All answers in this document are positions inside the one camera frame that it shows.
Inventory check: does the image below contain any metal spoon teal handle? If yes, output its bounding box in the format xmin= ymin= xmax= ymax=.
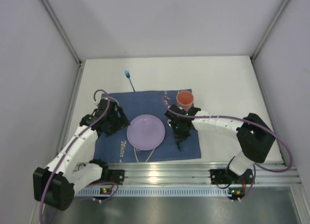
xmin=167 ymin=120 xmax=183 ymax=152

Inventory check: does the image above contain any orange plastic cup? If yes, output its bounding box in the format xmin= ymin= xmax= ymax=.
xmin=176 ymin=90 xmax=194 ymax=111

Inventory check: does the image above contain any purple plastic plate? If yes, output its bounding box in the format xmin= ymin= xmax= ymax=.
xmin=126 ymin=114 xmax=165 ymax=151

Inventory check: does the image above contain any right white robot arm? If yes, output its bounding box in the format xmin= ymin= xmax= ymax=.
xmin=165 ymin=105 xmax=275 ymax=178

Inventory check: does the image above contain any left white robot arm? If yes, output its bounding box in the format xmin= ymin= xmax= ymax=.
xmin=33 ymin=98 xmax=129 ymax=211

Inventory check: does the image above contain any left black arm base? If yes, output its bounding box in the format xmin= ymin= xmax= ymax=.
xmin=101 ymin=169 xmax=125 ymax=185

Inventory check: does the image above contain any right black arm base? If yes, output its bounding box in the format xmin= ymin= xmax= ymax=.
xmin=210 ymin=169 xmax=254 ymax=185

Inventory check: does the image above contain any blue plastic fork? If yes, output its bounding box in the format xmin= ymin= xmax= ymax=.
xmin=124 ymin=69 xmax=136 ymax=92

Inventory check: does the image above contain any aluminium mounting rail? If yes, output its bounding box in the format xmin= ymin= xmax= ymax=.
xmin=72 ymin=162 xmax=302 ymax=186

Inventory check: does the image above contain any perforated grey cable duct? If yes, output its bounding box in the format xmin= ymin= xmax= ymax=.
xmin=76 ymin=186 xmax=244 ymax=197

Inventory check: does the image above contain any left aluminium frame post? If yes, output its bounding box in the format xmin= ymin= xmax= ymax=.
xmin=40 ymin=0 xmax=82 ymax=65

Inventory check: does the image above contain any aluminium frame post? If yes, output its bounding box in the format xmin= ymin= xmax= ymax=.
xmin=250 ymin=0 xmax=292 ymax=64
xmin=40 ymin=0 xmax=82 ymax=65

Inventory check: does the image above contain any right aluminium frame post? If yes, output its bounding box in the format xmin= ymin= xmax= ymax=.
xmin=250 ymin=0 xmax=292 ymax=64

